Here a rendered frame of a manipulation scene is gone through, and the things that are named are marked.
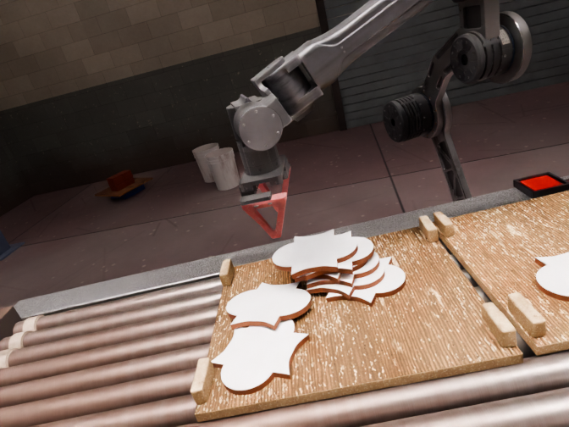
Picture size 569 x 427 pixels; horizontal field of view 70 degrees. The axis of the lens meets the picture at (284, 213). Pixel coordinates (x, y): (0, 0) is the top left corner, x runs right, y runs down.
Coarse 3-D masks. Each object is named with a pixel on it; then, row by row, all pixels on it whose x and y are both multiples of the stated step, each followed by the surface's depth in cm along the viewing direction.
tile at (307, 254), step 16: (304, 240) 74; (320, 240) 72; (336, 240) 71; (352, 240) 70; (288, 256) 70; (304, 256) 69; (320, 256) 67; (336, 256) 66; (352, 256) 67; (304, 272) 65
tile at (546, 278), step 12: (540, 264) 61; (552, 264) 60; (564, 264) 59; (540, 276) 58; (552, 276) 57; (564, 276) 57; (540, 288) 57; (552, 288) 55; (564, 288) 55; (564, 300) 54
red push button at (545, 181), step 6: (522, 180) 88; (528, 180) 88; (534, 180) 87; (540, 180) 86; (546, 180) 86; (552, 180) 85; (528, 186) 85; (534, 186) 85; (540, 186) 84; (546, 186) 83
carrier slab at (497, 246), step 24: (456, 216) 80; (480, 216) 78; (504, 216) 76; (528, 216) 74; (552, 216) 72; (456, 240) 73; (480, 240) 71; (504, 240) 69; (528, 240) 68; (552, 240) 66; (480, 264) 65; (504, 264) 64; (528, 264) 62; (504, 288) 59; (528, 288) 58; (504, 312) 56; (552, 312) 53; (528, 336) 50; (552, 336) 50
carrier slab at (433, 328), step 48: (384, 240) 79; (240, 288) 76; (432, 288) 63; (336, 336) 58; (384, 336) 56; (432, 336) 54; (480, 336) 52; (288, 384) 53; (336, 384) 51; (384, 384) 50
